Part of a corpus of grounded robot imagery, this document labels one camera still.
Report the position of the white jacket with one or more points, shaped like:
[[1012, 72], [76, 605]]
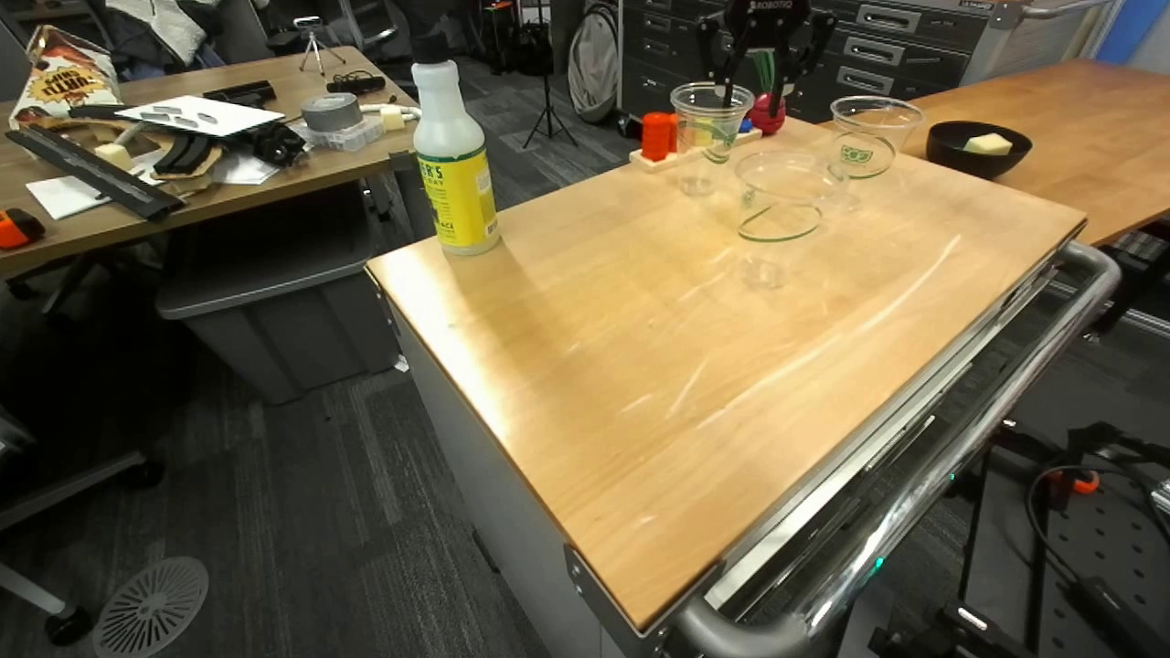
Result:
[[158, 28]]

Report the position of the snack chips bag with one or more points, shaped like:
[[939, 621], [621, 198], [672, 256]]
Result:
[[57, 78]]

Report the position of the thin black tripod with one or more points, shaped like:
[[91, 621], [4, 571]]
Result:
[[549, 75]]

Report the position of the red radish toy green leaves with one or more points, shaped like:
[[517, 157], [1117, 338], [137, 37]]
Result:
[[768, 112]]

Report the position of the office chair base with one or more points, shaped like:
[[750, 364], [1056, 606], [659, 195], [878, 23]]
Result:
[[87, 485]]

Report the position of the small white note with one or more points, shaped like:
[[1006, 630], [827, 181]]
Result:
[[62, 195]]

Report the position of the small orange object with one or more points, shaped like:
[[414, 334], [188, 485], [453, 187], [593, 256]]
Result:
[[18, 229]]

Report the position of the blue panel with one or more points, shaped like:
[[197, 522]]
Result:
[[1138, 23]]

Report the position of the black perforated breadboard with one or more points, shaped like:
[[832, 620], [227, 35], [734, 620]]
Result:
[[1100, 571]]

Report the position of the orange clamp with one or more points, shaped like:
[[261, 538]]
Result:
[[1085, 485]]

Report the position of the white spray bottle yellow label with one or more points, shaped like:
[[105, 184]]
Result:
[[454, 184]]

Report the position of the round floor vent grate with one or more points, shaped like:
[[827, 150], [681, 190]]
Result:
[[153, 606]]

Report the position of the pale yellow food piece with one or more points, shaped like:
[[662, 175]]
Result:
[[989, 145]]

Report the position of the black bowl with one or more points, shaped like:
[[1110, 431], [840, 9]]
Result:
[[954, 150]]

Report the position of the red-orange toy disc stack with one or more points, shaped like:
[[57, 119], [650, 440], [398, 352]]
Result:
[[659, 132]]

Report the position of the black bulky gadget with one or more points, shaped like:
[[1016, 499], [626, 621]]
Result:
[[277, 145]]

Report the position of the white paper sheet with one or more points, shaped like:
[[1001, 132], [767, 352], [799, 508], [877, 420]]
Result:
[[203, 115]]

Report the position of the flat black device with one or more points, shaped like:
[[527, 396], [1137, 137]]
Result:
[[358, 81], [241, 93]]

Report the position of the small desk tripod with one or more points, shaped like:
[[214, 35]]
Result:
[[315, 28]]

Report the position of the grey cart cabinet body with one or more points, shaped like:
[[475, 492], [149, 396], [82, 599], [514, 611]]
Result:
[[487, 486]]

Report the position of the grey tape roll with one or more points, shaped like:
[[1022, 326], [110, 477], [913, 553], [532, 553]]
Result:
[[332, 115]]

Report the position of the dark drawer tool chest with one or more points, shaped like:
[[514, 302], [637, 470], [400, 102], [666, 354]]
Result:
[[939, 67]]

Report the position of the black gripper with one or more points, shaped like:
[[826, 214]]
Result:
[[768, 12]]

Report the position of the long black bar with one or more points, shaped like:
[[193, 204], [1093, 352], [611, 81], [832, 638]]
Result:
[[98, 168]]

